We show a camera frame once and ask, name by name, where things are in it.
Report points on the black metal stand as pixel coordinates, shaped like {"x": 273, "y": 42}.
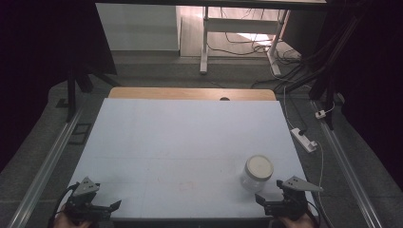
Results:
{"x": 71, "y": 95}
{"x": 329, "y": 91}

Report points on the black plug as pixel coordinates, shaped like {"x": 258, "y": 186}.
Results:
{"x": 302, "y": 131}

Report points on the person's left hand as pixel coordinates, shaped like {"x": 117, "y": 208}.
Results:
{"x": 65, "y": 222}

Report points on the wooden table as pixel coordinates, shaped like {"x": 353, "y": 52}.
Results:
{"x": 158, "y": 93}

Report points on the small white adapter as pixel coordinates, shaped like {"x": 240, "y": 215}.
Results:
{"x": 320, "y": 114}

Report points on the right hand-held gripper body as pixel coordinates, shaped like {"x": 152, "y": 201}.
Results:
{"x": 290, "y": 202}

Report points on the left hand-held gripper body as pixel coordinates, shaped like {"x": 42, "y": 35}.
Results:
{"x": 83, "y": 199}

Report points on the black curtain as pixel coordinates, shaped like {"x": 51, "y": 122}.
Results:
{"x": 374, "y": 79}
{"x": 38, "y": 63}

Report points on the cream round jar lid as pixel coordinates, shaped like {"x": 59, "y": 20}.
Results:
{"x": 259, "y": 167}

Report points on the white foam board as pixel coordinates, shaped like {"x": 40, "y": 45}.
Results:
{"x": 177, "y": 136}

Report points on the aluminium floor rail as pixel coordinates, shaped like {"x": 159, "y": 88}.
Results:
{"x": 345, "y": 167}
{"x": 47, "y": 164}

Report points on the white power strip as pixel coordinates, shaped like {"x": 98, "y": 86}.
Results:
{"x": 304, "y": 141}

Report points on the person's right hand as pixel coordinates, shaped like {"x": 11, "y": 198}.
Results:
{"x": 299, "y": 223}

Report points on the clear glass jar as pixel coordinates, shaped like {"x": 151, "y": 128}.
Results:
{"x": 252, "y": 182}

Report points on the white metal desk frame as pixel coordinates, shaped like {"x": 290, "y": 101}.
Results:
{"x": 236, "y": 26}

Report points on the black rectangular floor frame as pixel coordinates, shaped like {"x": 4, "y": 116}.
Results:
{"x": 73, "y": 139}

